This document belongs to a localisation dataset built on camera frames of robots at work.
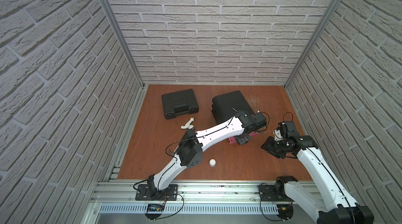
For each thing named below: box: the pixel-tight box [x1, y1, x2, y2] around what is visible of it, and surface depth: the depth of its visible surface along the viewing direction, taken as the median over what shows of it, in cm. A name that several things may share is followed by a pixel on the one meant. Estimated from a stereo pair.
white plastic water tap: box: [180, 117, 195, 130], surface depth 97 cm
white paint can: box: [209, 158, 217, 167], surface depth 82 cm
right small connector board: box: [276, 203, 294, 221], surface depth 72 cm
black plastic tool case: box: [161, 88, 199, 120], surface depth 105 cm
